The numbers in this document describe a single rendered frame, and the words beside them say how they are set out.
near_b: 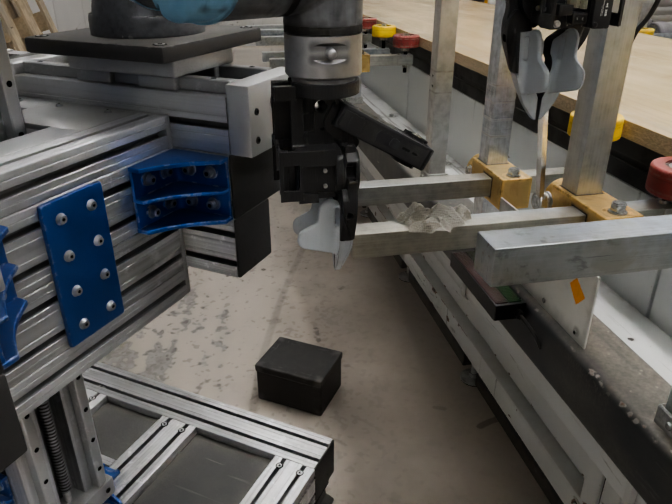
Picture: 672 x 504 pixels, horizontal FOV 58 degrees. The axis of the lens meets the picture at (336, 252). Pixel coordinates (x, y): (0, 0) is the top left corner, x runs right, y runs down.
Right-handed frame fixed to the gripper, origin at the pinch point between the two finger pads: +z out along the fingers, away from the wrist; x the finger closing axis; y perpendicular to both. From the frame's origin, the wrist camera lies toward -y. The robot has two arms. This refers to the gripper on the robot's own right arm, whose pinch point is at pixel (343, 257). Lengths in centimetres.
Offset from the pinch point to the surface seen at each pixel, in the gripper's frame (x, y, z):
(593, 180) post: -2.3, -31.6, -6.2
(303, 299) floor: -128, -13, 83
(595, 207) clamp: 1.8, -29.7, -4.4
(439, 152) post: -53, -31, 6
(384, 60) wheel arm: -124, -39, -1
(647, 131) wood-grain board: -18, -50, -7
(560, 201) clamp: -4.1, -28.8, -2.9
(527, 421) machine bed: -37, -52, 66
